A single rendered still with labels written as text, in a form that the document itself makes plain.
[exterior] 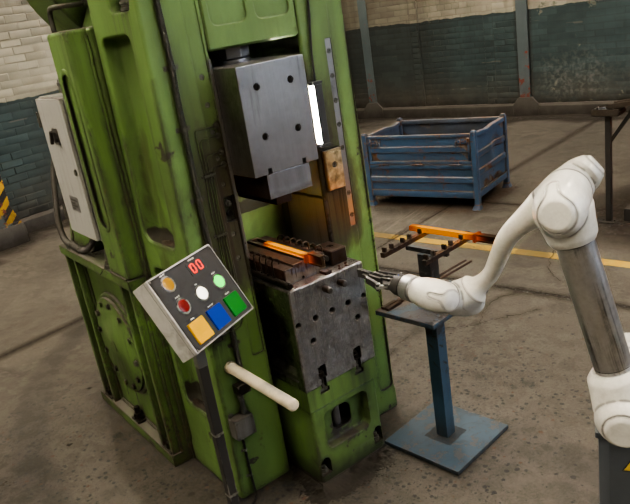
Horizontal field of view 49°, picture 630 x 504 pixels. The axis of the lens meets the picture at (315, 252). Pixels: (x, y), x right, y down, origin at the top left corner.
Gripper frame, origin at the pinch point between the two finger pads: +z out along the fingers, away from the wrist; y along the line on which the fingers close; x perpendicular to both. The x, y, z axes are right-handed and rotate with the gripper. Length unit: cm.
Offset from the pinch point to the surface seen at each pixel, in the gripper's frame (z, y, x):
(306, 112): 34, 10, 55
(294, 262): 36.0, -5.7, -0.9
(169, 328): 13, -71, 4
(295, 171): 34.4, 0.7, 34.7
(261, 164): 34, -14, 41
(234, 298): 19.1, -43.4, 2.5
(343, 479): 26, -7, -99
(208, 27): 48, -17, 91
